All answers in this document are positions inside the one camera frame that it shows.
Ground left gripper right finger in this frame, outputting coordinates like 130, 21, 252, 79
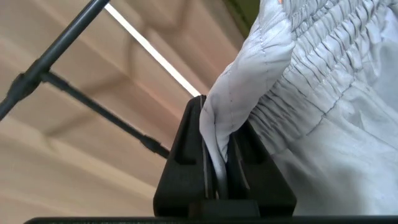
225, 119, 297, 218

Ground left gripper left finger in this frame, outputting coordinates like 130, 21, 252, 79
153, 95, 219, 218

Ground pale grey shorts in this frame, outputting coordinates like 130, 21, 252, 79
198, 0, 398, 216

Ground black clothes rack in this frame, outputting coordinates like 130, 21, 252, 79
0, 0, 171, 159

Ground beige curtain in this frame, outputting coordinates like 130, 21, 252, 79
0, 0, 261, 218

